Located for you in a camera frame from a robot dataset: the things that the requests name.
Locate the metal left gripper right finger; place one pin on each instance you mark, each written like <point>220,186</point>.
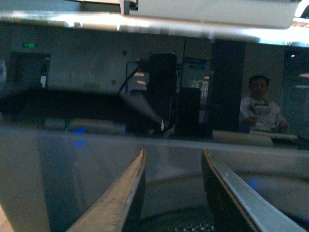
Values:
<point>255,192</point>

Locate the metal left gripper left finger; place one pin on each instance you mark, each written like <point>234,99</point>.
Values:
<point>119,208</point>

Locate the grey front-load washing machine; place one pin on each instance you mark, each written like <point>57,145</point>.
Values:
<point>87,91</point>

